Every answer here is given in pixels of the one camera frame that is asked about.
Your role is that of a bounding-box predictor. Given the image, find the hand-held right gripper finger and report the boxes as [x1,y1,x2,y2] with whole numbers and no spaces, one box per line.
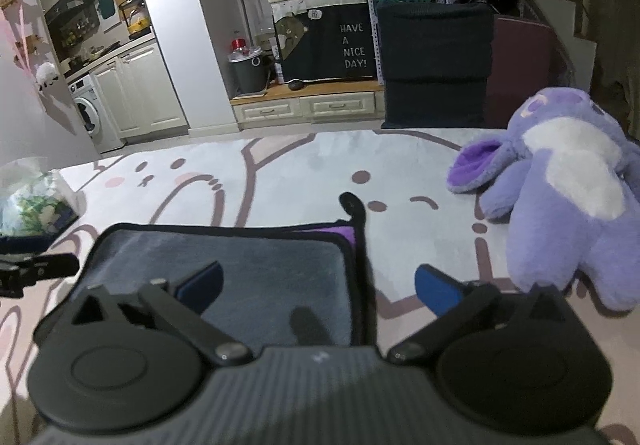
[70,261,252,367]

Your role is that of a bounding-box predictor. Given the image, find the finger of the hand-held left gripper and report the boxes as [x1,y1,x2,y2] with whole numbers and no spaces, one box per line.
[0,252,81,299]

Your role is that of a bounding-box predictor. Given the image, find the grey towel with black edge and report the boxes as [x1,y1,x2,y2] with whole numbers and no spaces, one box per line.
[33,222,382,352]

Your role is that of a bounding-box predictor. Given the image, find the clear plastic bag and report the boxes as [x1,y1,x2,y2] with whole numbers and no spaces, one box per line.
[0,157,87,246]

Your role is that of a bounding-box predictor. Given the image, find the printed cartoon blanket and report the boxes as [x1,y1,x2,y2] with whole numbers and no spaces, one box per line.
[0,127,640,445]

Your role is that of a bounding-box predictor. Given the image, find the white washing machine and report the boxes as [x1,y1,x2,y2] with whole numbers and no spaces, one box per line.
[67,72,125,155]

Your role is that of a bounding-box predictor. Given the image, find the white refrigerator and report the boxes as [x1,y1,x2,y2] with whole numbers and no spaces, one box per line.
[0,0,103,168]

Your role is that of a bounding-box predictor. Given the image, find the white plush fridge magnet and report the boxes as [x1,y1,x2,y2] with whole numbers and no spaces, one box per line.
[34,62,65,90]

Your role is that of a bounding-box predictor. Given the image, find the white kitchen cabinets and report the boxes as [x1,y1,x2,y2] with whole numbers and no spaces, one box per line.
[89,39,190,142]

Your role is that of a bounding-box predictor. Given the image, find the wooden cabinet with white drawers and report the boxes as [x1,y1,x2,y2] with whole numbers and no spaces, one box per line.
[230,79,387,130]

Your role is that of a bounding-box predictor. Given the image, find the grey bin with red lid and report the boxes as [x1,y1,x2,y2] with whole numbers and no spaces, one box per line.
[228,38,270,95]

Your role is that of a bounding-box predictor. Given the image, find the black range hood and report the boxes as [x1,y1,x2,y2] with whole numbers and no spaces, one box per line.
[44,0,102,54]

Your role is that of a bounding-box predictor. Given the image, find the black printed cloth cover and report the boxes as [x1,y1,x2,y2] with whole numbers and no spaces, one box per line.
[274,1,384,85]

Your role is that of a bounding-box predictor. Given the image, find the yellow kettle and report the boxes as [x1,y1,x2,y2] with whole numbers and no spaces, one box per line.
[126,4,152,36]

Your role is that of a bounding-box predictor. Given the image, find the dark padded chair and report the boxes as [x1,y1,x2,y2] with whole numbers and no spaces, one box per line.
[375,2,496,130]

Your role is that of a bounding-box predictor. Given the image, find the purple plush toy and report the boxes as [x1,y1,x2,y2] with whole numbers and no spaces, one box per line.
[446,87,640,312]

